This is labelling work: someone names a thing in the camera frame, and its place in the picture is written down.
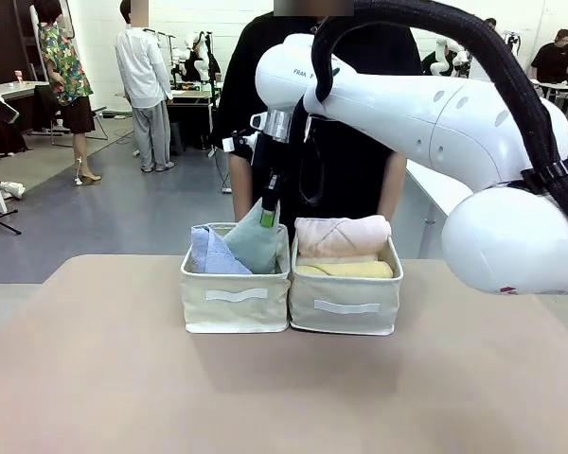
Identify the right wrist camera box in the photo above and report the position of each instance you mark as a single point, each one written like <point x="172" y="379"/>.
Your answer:
<point x="239" y="141"/>

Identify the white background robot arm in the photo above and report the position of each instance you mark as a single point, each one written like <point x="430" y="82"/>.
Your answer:
<point x="194" y="54"/>
<point x="447" y="54"/>

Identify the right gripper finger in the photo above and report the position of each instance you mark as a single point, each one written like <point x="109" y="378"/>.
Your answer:
<point x="268" y="213"/>
<point x="278" y="208"/>

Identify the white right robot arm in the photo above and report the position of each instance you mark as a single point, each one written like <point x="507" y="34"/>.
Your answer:
<point x="431" y="123"/>

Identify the white shoes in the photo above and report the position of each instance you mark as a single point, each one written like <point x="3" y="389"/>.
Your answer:
<point x="13" y="190"/>

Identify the teal triangle towel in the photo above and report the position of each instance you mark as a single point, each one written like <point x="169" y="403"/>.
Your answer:
<point x="251" y="250"/>

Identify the white side table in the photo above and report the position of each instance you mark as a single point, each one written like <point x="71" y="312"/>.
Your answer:
<point x="9" y="90"/>

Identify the cream fabric box straight label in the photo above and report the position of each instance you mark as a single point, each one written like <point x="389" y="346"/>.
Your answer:
<point x="345" y="309"/>

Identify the standing person in black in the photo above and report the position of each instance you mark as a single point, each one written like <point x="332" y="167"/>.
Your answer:
<point x="554" y="61"/>

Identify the pink towel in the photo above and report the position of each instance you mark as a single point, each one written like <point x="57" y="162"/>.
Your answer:
<point x="341" y="236"/>

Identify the woman in floral shirt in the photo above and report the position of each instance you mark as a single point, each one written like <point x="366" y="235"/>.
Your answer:
<point x="64" y="66"/>

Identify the person in black shirt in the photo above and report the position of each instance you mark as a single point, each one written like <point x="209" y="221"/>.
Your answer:
<point x="360" y="189"/>

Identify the person's right forearm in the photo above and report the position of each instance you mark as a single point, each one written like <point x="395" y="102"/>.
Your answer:
<point x="241" y="189"/>

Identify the blue triangle folded towel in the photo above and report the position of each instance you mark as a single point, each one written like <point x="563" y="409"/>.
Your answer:
<point x="213" y="255"/>

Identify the man in white shirt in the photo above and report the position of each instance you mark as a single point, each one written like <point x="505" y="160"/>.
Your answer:
<point x="144" y="75"/>

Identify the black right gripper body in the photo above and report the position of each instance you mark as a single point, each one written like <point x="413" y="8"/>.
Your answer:
<point x="265" y="156"/>

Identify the person's left forearm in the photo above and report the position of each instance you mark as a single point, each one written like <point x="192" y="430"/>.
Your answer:
<point x="392" y="184"/>

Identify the yellow towel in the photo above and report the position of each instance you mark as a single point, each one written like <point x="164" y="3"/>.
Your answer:
<point x="350" y="270"/>

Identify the cream fabric box wavy label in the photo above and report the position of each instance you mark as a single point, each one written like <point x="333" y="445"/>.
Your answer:
<point x="232" y="312"/>

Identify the grey background work table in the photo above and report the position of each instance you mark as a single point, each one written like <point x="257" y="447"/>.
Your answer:
<point x="189" y="97"/>

